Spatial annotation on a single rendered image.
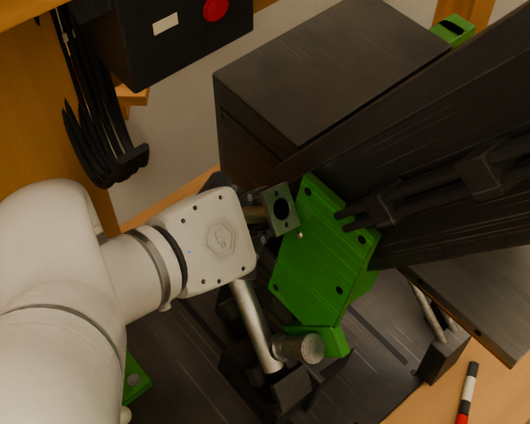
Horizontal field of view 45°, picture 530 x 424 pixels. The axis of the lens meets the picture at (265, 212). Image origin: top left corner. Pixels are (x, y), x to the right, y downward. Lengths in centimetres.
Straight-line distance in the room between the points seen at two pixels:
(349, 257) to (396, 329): 35
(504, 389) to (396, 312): 20
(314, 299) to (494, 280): 23
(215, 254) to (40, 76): 29
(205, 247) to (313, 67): 35
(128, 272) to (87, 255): 13
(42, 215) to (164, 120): 209
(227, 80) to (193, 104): 175
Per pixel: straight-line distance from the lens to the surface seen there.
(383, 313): 108
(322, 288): 79
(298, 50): 94
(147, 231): 65
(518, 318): 85
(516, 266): 89
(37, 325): 33
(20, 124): 81
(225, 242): 69
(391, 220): 61
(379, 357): 104
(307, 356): 82
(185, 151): 247
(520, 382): 108
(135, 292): 61
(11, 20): 59
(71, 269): 48
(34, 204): 53
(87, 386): 29
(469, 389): 104
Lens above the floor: 184
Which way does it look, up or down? 54 degrees down
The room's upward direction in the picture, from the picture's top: straight up
